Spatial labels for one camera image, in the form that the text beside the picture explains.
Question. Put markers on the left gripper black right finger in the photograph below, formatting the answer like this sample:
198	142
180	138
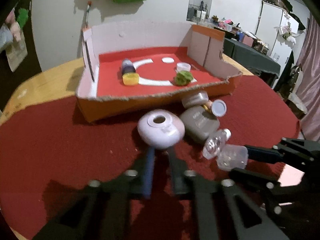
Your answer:
221	210

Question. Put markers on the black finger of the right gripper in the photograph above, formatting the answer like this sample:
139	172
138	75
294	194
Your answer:
275	151
262	188

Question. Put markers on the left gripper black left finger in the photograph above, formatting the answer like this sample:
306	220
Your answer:
102	209

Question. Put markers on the clear small plastic box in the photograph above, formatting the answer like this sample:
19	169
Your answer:
232	156

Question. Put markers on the clear bottle white cap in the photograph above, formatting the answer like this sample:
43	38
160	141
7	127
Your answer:
215	143

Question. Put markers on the pink round case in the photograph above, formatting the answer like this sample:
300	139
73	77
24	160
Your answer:
161	129

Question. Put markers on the green fuzzy toy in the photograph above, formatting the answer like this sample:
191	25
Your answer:
183	78

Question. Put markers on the yellow plastic lid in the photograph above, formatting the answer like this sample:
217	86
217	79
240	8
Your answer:
130	79

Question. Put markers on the pink curtain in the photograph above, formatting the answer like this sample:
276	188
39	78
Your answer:
308	91

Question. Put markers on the grey square case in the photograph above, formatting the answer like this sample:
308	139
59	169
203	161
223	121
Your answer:
199	124

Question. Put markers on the red table cloth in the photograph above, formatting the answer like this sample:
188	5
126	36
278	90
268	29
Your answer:
49	151

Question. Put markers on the blonde doll figurine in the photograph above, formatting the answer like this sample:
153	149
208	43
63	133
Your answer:
216	107

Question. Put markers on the dark cloth covered side table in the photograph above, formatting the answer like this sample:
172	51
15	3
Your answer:
254	61

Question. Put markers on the round grey jar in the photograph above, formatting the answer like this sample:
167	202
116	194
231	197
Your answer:
195	99

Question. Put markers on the white refrigerator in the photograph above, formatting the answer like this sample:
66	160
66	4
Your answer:
277	30

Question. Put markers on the white small cup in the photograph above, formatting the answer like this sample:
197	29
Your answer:
183	66

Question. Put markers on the wooden table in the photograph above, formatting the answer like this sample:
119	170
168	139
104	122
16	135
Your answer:
61	82

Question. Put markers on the cardboard box with red bottom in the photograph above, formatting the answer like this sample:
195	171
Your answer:
154	48

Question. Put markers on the dark blue bottle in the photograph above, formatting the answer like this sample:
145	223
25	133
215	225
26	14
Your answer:
127	67

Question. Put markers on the pink plush toys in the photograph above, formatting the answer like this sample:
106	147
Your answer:
14	26

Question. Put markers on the dark wooden door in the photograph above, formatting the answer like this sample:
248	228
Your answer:
19	60

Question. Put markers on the wall mirror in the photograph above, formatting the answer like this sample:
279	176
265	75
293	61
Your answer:
198	10

